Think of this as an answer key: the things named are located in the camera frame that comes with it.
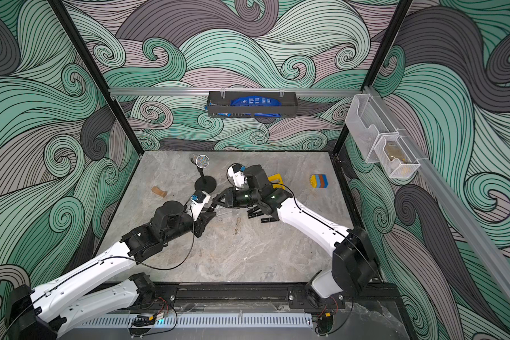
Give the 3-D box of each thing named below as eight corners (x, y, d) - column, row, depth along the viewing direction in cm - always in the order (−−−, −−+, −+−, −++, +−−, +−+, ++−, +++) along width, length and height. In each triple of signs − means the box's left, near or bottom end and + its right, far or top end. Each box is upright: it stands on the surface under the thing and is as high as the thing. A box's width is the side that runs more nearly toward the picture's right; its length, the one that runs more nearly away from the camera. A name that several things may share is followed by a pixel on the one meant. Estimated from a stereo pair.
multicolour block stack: (311, 188, 107) (312, 184, 105) (309, 178, 112) (310, 174, 109) (327, 188, 107) (329, 184, 105) (324, 178, 112) (326, 174, 109)
